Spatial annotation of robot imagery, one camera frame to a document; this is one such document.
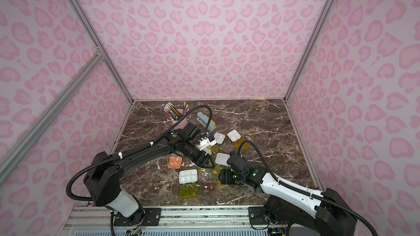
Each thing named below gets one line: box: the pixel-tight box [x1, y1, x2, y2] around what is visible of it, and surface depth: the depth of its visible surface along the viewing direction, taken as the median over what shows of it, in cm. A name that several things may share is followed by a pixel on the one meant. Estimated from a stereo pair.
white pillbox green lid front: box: [178, 168, 200, 200], surface depth 84 cm
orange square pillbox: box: [167, 155, 183, 170], surface depth 90 cm
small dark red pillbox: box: [202, 184, 215, 193], surface depth 83 cm
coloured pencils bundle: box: [163, 101, 190, 121], surface depth 98 cm
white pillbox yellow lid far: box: [226, 129, 250, 152], surface depth 101 cm
